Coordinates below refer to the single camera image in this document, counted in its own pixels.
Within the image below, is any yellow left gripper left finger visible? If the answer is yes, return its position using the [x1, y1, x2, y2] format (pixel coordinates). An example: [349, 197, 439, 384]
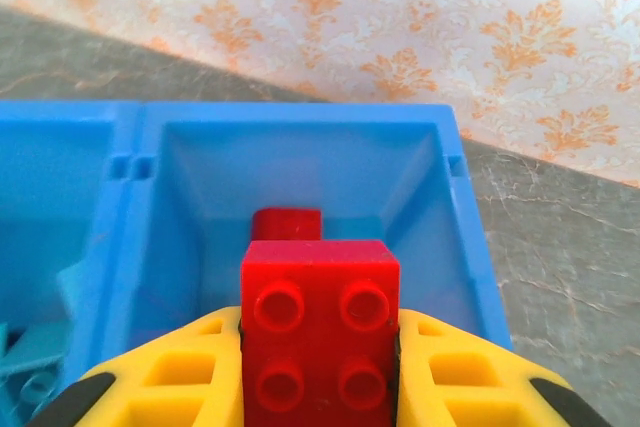
[29, 305, 247, 427]

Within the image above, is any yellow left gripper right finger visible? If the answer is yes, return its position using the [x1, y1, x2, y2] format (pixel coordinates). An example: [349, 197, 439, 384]
[393, 309, 611, 427]

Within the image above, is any blue lego brick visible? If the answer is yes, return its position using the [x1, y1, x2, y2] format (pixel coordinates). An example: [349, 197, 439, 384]
[7, 321, 69, 373]
[19, 371, 59, 406]
[53, 259, 86, 321]

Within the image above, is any red lego brick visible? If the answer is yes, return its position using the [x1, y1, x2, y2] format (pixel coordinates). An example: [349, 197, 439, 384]
[251, 206, 324, 243]
[239, 239, 404, 427]

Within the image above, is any blue plastic bin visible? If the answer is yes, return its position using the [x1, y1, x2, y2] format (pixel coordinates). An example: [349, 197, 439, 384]
[0, 99, 139, 427]
[97, 101, 516, 383]

